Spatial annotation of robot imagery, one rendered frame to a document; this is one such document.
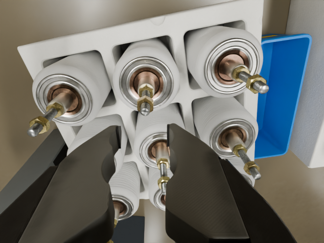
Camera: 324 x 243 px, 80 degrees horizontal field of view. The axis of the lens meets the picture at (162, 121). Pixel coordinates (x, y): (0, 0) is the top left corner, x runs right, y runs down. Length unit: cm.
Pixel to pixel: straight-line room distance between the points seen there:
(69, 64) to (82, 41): 6
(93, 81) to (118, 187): 21
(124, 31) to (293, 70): 38
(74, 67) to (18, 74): 35
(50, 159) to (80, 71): 27
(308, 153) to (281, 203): 45
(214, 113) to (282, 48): 29
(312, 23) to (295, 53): 6
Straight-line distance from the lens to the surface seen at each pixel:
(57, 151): 54
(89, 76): 30
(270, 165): 81
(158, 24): 34
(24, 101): 66
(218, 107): 34
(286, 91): 56
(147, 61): 27
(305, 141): 58
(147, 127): 32
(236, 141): 32
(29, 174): 50
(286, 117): 58
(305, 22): 56
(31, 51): 39
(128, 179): 43
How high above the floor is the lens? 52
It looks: 61 degrees down
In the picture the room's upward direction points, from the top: 174 degrees clockwise
